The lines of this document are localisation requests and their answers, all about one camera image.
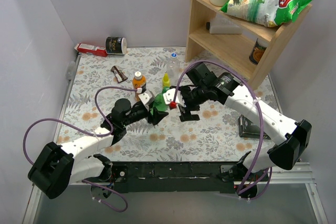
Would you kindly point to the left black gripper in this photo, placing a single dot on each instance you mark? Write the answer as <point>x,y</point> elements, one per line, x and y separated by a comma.
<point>151,114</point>

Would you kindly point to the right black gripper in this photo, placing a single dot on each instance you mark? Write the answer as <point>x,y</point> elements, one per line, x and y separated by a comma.
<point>191,102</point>

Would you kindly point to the green plastic bottle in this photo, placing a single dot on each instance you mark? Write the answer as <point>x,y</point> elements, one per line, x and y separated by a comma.
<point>159,103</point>

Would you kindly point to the orange juice bottle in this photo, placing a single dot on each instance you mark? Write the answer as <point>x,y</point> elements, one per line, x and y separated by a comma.
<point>139,81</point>

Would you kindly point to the clear plastic bottle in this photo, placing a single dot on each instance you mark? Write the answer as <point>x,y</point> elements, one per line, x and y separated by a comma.
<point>173,70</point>

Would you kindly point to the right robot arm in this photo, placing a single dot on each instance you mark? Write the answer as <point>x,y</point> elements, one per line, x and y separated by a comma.
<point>289,136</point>

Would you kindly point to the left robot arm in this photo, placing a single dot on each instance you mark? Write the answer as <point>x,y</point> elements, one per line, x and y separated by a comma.
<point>84,145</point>

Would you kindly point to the yellow squeeze bottle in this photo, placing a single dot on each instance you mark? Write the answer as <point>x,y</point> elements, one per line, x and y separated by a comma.
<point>166,81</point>

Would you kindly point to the brown snack wrapper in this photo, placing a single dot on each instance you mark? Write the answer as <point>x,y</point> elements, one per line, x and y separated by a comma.
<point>119,75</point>

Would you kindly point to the black green box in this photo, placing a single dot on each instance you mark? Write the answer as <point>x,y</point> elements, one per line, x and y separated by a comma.
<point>247,128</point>

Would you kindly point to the black cylindrical can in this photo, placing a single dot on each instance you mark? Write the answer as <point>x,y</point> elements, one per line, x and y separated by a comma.
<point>116,45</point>

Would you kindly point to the wooden shelf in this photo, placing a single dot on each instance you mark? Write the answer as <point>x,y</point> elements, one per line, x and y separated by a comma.
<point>234,50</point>

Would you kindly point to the red white box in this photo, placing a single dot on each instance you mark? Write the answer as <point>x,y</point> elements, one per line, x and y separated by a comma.
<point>91,49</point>

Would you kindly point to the dark tin can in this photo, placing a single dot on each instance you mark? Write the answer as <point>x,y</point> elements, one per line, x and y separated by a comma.
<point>258,50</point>

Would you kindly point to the green chips bag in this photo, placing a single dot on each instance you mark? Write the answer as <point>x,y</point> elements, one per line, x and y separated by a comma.
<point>269,13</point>

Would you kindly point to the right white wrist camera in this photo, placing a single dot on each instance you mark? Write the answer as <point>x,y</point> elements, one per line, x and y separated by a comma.
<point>173,98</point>

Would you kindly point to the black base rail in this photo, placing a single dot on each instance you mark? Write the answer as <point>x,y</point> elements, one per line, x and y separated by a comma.
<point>129,177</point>

